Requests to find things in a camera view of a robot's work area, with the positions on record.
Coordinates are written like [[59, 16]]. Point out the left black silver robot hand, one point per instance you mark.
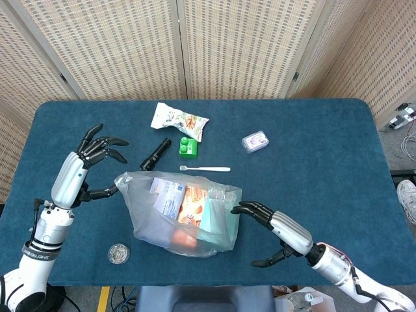
[[68, 182]]

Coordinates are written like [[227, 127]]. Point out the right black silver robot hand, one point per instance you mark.
[[289, 230]]

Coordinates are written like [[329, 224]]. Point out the clear plastic bag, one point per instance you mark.
[[152, 227]]

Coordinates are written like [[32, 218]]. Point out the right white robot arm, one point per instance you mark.
[[338, 265]]

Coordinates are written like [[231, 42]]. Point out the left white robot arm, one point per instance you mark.
[[42, 247]]

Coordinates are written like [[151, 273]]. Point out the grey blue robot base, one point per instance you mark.
[[204, 299]]

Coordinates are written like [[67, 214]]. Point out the blue table cloth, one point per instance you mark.
[[292, 162]]

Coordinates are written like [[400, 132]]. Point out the clear plastic storage box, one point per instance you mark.
[[302, 300]]

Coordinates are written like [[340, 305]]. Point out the round clear jar of clips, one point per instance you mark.
[[118, 254]]

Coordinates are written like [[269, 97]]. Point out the black flashlight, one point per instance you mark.
[[156, 154]]

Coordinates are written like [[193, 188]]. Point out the clear case with purple label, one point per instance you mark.
[[255, 142]]

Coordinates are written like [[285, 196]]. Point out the white toothbrush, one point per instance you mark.
[[211, 168]]

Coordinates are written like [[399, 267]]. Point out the white blue printed box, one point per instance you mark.
[[169, 198]]

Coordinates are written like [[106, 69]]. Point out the black screen hinge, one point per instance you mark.
[[63, 78], [295, 76]]

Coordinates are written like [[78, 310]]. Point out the yellow floor tape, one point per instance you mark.
[[104, 299]]

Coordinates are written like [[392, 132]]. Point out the white sneaker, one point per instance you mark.
[[408, 198]]

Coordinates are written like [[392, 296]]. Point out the green box with round caps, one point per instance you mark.
[[190, 149]]

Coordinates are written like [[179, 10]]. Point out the white snack packet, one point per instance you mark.
[[182, 122]]

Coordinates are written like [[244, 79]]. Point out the woven folding screen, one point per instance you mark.
[[130, 48]]

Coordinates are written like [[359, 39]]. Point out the white power strip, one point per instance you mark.
[[401, 118]]

